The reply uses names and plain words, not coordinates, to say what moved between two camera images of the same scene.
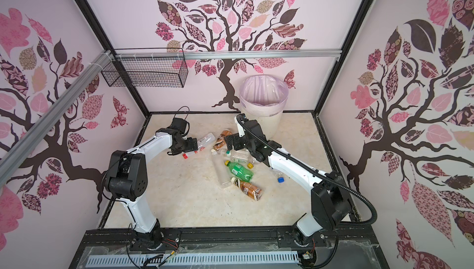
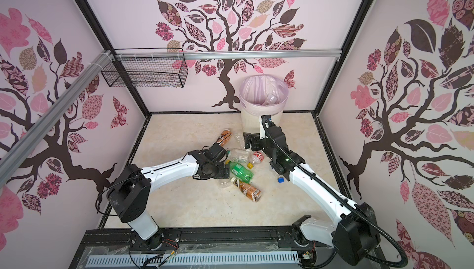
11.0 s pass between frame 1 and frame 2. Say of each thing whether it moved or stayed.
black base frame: stayed
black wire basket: stayed
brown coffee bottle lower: stayed
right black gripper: moved
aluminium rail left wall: stayed
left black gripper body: moved
